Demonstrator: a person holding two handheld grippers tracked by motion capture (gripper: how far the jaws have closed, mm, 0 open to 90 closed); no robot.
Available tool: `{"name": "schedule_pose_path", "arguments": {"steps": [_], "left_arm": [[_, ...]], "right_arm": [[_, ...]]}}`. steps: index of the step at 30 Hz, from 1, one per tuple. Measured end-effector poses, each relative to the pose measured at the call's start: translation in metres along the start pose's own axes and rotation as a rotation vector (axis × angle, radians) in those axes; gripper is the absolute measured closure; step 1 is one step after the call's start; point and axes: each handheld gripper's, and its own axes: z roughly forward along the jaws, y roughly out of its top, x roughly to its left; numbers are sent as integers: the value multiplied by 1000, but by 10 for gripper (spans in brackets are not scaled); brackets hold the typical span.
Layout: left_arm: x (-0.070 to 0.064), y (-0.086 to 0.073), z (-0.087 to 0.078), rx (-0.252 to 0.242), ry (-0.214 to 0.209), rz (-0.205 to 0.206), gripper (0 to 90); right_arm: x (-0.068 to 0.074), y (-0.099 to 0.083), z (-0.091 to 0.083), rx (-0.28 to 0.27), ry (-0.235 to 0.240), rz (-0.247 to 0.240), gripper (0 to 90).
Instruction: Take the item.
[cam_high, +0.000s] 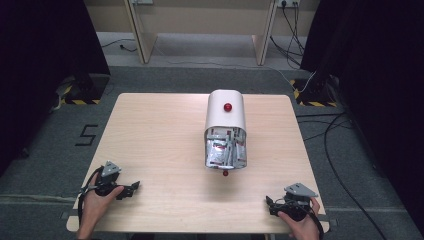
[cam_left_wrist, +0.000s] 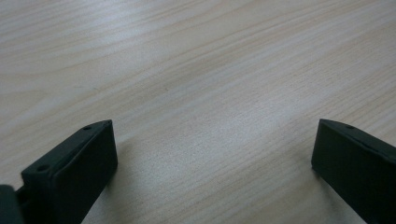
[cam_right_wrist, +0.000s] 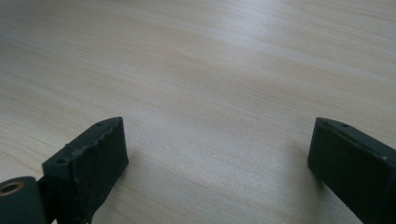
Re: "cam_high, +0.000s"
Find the black curtain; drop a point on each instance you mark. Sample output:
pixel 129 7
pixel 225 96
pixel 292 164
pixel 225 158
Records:
pixel 376 83
pixel 40 66

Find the person's left hand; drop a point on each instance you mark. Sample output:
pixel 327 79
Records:
pixel 95 206

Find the white wall socket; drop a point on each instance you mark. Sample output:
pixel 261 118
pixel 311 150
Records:
pixel 288 2

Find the white cylindrical container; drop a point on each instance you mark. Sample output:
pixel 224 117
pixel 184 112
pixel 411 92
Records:
pixel 208 160

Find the person's right hand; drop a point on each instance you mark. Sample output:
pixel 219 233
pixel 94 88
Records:
pixel 301 226

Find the white cabinet with red knob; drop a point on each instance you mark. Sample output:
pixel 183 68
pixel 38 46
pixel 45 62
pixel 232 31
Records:
pixel 225 116

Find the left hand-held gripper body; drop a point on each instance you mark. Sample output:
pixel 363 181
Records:
pixel 110 169

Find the beige desk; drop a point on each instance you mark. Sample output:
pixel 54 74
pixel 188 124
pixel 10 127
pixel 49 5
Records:
pixel 203 20

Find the stand base with hazard tape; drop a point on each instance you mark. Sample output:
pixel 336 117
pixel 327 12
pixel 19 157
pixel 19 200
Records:
pixel 315 96
pixel 80 95

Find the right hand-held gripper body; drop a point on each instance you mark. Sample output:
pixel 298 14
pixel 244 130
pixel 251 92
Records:
pixel 296 204

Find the pile of silver packets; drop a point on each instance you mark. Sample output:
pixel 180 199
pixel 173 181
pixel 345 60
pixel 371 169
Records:
pixel 226 148

